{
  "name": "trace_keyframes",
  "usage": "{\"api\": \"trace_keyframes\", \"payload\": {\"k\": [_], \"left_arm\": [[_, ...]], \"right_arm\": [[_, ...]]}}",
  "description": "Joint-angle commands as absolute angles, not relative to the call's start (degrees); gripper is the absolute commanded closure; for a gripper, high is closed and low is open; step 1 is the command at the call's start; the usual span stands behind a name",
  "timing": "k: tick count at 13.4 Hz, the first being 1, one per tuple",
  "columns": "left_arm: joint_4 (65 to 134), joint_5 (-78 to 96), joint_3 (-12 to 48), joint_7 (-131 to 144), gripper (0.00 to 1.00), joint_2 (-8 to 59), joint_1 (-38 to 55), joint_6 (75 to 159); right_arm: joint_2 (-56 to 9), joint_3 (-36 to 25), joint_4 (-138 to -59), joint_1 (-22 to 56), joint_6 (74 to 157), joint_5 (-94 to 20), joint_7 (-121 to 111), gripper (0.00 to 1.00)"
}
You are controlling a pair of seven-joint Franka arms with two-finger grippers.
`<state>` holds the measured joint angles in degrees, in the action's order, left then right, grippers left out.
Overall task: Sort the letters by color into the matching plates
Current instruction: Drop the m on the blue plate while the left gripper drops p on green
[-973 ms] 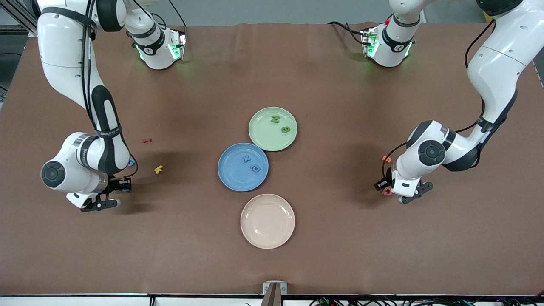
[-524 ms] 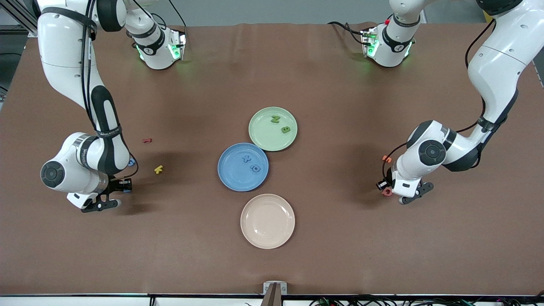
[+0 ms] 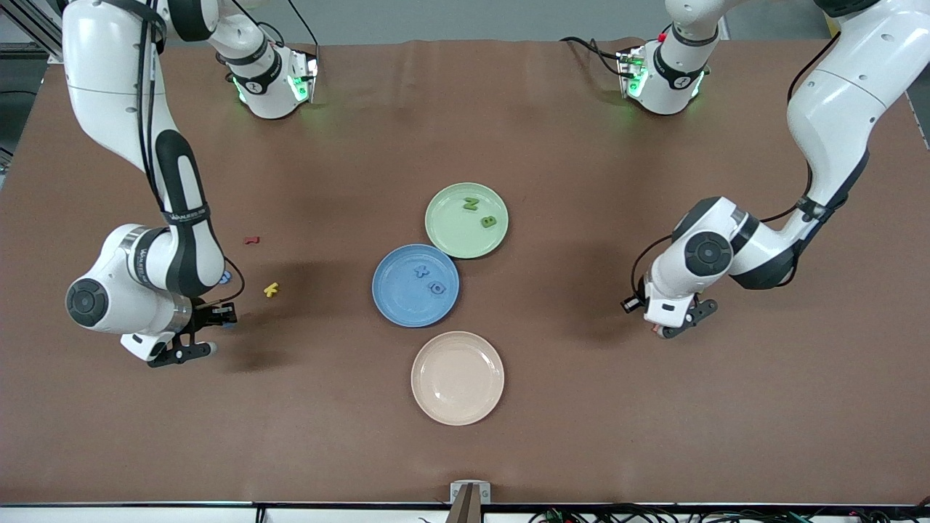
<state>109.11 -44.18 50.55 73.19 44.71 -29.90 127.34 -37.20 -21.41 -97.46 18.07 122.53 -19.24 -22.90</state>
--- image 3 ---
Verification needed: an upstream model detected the black arm base cable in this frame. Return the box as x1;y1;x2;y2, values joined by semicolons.
559;35;627;73

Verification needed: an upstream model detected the brown table cover mat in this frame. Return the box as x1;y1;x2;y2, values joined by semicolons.
0;38;930;506

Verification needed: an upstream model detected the beige plate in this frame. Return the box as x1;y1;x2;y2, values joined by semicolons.
411;331;505;426

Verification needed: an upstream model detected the beige camera post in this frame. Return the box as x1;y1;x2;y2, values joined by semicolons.
445;485;484;523

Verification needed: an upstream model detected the aluminium frame profile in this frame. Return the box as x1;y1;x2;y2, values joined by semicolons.
0;0;66;65

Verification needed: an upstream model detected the blue plate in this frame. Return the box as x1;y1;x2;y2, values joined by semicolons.
372;244;460;328

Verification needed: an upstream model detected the green plate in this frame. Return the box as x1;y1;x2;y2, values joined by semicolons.
425;182;509;259

